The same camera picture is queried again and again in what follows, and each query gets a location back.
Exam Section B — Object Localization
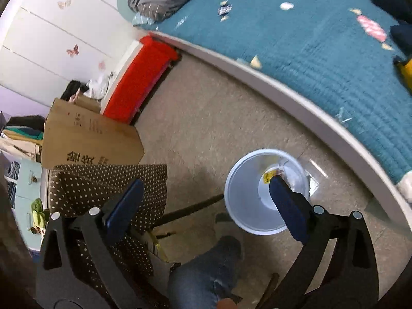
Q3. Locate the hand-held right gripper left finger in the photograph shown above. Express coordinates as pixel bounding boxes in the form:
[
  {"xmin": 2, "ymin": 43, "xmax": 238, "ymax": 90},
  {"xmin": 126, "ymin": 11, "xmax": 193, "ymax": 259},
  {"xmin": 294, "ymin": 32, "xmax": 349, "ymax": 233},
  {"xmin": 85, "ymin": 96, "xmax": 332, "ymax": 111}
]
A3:
[{"xmin": 35, "ymin": 178, "xmax": 152, "ymax": 309}]

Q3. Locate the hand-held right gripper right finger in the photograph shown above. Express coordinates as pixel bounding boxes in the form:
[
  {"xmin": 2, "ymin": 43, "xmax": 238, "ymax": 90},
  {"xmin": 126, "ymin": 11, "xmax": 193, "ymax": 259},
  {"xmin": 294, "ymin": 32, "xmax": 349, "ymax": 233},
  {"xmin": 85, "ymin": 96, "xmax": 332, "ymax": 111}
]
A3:
[{"xmin": 254, "ymin": 175, "xmax": 380, "ymax": 309}]

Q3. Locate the white plastic bin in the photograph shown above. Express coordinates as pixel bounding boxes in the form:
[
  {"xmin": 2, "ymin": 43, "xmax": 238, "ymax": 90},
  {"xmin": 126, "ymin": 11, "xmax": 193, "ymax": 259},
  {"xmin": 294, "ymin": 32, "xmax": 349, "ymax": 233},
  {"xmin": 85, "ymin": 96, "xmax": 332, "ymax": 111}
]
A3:
[{"xmin": 224, "ymin": 149, "xmax": 311, "ymax": 235}]

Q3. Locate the clear plastic wrapper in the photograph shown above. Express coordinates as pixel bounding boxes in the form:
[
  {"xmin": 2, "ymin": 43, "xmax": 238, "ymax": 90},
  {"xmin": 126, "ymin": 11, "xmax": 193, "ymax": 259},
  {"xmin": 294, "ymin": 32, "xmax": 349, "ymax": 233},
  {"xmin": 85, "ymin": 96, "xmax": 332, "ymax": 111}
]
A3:
[{"xmin": 279, "ymin": 159, "xmax": 310, "ymax": 198}]

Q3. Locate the brown polka dot tablecloth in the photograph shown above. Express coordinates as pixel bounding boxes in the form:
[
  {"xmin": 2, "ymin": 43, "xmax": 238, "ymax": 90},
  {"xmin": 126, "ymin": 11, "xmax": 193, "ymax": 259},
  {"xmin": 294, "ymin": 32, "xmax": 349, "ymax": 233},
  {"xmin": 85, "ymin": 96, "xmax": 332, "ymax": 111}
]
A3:
[{"xmin": 48, "ymin": 164, "xmax": 168, "ymax": 309}]

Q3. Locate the black table leg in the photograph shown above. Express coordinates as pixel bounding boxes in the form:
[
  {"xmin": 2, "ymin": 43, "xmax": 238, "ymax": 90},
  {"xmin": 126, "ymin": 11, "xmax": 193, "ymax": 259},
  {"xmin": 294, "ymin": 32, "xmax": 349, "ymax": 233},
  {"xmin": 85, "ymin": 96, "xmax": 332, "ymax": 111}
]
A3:
[{"xmin": 158, "ymin": 195, "xmax": 226, "ymax": 227}]

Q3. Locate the brown cardboard box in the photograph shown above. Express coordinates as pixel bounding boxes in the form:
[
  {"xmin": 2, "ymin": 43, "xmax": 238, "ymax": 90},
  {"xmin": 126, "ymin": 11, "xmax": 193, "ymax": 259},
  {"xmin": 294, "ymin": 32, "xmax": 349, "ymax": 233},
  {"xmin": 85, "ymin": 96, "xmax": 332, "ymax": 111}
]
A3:
[{"xmin": 41, "ymin": 98, "xmax": 145, "ymax": 169}]

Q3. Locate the light green object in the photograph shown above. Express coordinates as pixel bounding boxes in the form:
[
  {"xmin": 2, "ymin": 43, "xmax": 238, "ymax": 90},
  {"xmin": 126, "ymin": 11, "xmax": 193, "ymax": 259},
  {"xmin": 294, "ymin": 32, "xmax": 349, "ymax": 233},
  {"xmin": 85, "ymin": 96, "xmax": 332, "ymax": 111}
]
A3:
[{"xmin": 30, "ymin": 198, "xmax": 50, "ymax": 229}]

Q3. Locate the light blue drawer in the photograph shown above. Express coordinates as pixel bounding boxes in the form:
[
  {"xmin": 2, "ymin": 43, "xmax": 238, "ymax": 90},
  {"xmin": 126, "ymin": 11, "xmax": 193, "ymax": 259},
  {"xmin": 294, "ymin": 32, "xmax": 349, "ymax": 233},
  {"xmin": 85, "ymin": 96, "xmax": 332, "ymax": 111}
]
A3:
[
  {"xmin": 16, "ymin": 162, "xmax": 49, "ymax": 200},
  {"xmin": 13, "ymin": 200, "xmax": 49, "ymax": 250}
]

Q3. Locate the person's leg in jeans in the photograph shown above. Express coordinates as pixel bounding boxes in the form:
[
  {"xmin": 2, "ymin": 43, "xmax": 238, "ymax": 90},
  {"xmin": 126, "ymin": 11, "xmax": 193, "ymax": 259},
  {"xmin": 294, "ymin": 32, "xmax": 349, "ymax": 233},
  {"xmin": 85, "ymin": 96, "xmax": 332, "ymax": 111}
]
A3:
[{"xmin": 167, "ymin": 213, "xmax": 243, "ymax": 309}]

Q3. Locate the white crumpled cloth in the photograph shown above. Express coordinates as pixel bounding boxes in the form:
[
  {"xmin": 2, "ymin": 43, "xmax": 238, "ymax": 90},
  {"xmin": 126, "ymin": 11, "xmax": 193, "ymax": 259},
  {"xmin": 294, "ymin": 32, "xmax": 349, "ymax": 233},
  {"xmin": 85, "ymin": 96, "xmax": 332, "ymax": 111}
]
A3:
[{"xmin": 87, "ymin": 74, "xmax": 110, "ymax": 99}]

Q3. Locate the row of hung clothes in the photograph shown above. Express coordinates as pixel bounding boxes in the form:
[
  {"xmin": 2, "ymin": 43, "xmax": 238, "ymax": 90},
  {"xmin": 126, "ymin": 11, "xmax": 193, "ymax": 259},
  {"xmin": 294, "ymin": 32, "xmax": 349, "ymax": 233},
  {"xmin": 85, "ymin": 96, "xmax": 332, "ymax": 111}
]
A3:
[{"xmin": 0, "ymin": 116, "xmax": 46, "ymax": 161}]

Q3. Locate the black cloth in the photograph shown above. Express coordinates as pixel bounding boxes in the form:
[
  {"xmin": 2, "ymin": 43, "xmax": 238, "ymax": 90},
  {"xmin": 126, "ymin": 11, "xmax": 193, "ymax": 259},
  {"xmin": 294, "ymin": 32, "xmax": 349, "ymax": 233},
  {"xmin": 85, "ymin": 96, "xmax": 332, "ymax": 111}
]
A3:
[{"xmin": 61, "ymin": 80, "xmax": 89, "ymax": 102}]

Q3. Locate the white low bench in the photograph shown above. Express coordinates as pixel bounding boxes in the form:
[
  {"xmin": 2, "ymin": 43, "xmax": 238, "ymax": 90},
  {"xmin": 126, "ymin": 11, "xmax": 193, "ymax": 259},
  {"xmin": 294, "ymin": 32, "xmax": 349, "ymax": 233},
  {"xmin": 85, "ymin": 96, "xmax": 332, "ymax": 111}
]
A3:
[{"xmin": 100, "ymin": 40, "xmax": 142, "ymax": 113}]

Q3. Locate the teal printed bed blanket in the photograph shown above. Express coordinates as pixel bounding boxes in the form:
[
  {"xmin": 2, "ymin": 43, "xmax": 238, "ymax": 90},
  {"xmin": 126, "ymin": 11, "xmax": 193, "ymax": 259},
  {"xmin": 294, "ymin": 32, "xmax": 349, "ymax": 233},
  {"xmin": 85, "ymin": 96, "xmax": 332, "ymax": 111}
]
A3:
[{"xmin": 133, "ymin": 0, "xmax": 412, "ymax": 184}]

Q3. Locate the yellow object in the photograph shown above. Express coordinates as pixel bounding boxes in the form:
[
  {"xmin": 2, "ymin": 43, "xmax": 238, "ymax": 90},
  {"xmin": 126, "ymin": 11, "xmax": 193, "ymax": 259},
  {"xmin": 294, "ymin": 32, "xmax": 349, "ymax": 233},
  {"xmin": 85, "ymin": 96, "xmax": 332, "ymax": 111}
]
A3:
[{"xmin": 394, "ymin": 56, "xmax": 412, "ymax": 91}]

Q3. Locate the light blue checked sheet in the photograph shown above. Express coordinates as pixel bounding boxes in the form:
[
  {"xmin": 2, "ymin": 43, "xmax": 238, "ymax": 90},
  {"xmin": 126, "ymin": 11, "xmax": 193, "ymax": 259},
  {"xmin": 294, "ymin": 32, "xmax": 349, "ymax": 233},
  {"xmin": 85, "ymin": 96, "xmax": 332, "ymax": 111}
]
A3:
[{"xmin": 133, "ymin": 13, "xmax": 156, "ymax": 27}]

